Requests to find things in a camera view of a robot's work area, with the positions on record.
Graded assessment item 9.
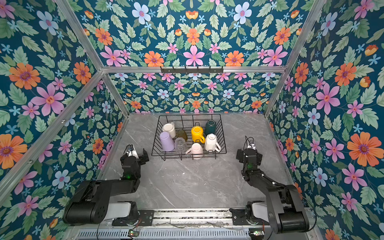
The lilac plastic cup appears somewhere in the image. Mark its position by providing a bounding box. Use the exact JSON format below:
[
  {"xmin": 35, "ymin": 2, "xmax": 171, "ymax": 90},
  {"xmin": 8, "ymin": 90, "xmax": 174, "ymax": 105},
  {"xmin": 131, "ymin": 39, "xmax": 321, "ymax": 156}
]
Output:
[{"xmin": 160, "ymin": 132, "xmax": 175, "ymax": 152}]

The cream faceted mug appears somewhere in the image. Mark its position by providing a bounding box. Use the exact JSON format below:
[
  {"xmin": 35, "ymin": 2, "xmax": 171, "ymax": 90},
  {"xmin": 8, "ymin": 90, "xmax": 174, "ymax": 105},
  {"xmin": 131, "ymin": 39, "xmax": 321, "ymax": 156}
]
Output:
[{"xmin": 205, "ymin": 134, "xmax": 222, "ymax": 153}]

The dark green mug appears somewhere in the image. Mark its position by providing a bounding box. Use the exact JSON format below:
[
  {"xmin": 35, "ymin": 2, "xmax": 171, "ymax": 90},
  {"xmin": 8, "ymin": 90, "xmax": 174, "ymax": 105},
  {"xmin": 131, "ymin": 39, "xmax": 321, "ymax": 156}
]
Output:
[{"xmin": 205, "ymin": 120, "xmax": 217, "ymax": 136}]

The clear glass cup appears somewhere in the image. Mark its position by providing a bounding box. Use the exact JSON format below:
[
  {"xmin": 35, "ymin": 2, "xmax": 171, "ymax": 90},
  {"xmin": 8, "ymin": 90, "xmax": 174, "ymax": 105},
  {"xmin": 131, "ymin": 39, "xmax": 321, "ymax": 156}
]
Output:
[{"xmin": 175, "ymin": 137, "xmax": 187, "ymax": 154}]

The white mug red inside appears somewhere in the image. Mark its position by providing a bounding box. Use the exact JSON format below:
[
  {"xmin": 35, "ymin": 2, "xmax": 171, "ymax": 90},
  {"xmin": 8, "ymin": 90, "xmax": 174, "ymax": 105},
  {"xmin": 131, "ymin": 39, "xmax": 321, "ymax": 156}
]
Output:
[{"xmin": 162, "ymin": 122, "xmax": 177, "ymax": 139}]

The white mug pink handle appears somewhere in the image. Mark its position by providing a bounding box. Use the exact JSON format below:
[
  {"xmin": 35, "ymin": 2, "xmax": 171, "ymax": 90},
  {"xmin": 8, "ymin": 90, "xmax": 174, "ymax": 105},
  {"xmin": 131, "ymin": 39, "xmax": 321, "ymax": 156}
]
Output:
[{"xmin": 185, "ymin": 143, "xmax": 204, "ymax": 160}]

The olive green glass cup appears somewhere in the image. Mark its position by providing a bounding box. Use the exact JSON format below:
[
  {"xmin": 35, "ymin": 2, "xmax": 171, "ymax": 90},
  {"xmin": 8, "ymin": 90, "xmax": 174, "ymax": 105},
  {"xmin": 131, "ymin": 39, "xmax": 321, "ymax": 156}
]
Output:
[{"xmin": 176, "ymin": 129, "xmax": 188, "ymax": 142}]

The yellow mug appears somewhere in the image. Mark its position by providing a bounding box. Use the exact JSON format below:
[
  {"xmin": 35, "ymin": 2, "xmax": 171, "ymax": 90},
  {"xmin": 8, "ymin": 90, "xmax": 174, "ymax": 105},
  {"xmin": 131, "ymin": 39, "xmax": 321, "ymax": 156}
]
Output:
[{"xmin": 191, "ymin": 126, "xmax": 206, "ymax": 144}]

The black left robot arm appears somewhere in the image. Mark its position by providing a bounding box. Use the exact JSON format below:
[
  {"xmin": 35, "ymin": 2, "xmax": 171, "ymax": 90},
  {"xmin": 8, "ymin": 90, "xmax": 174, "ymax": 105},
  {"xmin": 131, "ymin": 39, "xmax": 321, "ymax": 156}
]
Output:
[{"xmin": 63, "ymin": 150, "xmax": 149, "ymax": 226}]

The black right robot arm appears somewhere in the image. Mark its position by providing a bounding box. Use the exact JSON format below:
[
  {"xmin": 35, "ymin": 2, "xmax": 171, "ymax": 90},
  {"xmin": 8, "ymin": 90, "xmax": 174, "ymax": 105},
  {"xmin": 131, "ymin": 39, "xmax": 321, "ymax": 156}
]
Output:
[{"xmin": 236, "ymin": 148, "xmax": 310, "ymax": 234}]

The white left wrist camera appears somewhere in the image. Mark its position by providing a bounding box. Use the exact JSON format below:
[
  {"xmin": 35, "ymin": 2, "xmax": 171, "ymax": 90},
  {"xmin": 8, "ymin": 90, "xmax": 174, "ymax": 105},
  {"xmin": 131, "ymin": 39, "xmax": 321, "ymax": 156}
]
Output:
[{"xmin": 125, "ymin": 144, "xmax": 139, "ymax": 159}]

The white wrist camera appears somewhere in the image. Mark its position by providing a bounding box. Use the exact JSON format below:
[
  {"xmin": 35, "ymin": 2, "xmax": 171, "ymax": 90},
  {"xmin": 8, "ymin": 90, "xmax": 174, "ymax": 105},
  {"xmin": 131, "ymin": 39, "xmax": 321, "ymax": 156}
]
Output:
[
  {"xmin": 247, "ymin": 143, "xmax": 256, "ymax": 150},
  {"xmin": 125, "ymin": 144, "xmax": 139, "ymax": 159}
]

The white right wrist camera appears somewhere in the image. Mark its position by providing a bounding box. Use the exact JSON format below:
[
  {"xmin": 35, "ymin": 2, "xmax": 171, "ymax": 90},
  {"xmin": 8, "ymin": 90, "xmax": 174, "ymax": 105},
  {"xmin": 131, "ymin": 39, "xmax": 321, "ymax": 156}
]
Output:
[{"xmin": 247, "ymin": 143, "xmax": 256, "ymax": 150}]

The black wire dish rack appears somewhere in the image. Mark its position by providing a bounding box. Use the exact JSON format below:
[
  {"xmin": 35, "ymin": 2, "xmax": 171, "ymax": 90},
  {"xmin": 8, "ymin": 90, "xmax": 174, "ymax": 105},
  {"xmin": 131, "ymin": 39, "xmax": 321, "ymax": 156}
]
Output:
[{"xmin": 151, "ymin": 114, "xmax": 227, "ymax": 161}]

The black hook rail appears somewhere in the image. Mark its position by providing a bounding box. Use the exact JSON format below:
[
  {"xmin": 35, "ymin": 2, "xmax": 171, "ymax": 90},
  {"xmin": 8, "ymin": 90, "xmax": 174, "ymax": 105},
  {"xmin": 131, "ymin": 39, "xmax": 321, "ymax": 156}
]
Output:
[{"xmin": 160, "ymin": 66, "xmax": 224, "ymax": 74}]

